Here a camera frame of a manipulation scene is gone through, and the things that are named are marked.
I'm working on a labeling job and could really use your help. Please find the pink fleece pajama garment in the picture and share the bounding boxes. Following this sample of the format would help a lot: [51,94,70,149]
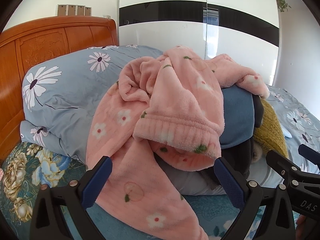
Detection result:
[86,46,270,239]

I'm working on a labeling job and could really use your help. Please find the person right hand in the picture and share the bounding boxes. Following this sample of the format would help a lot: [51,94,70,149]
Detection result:
[296,215,319,240]

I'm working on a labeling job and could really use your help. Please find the light blue small cloth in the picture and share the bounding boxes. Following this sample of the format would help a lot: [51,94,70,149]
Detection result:
[281,125,292,138]

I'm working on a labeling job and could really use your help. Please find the mustard knit garment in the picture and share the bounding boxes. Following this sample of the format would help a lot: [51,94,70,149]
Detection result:
[253,99,289,158]

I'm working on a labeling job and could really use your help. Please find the dark grey garment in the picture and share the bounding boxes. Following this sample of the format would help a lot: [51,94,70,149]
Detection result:
[199,93,265,190]

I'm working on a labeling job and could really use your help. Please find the teal floral plush blanket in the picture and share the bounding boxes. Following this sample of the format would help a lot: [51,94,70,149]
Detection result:
[0,141,301,240]

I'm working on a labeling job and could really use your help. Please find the blue garment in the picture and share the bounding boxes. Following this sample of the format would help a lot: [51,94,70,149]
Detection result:
[219,85,254,149]

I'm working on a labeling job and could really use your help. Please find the blue daisy print duvet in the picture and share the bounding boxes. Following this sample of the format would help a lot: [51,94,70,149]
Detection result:
[20,45,319,173]

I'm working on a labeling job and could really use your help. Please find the green hanging plant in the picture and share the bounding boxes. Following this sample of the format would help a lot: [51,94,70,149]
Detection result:
[276,0,291,12]

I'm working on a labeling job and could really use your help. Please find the white black stripe wardrobe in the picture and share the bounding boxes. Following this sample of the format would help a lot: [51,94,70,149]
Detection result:
[119,0,279,84]

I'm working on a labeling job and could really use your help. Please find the wooden orange headboard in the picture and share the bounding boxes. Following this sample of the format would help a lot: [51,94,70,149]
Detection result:
[1,16,118,161]

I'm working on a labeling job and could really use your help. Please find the wall photo frames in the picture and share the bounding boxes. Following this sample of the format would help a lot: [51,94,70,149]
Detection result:
[57,4,92,16]

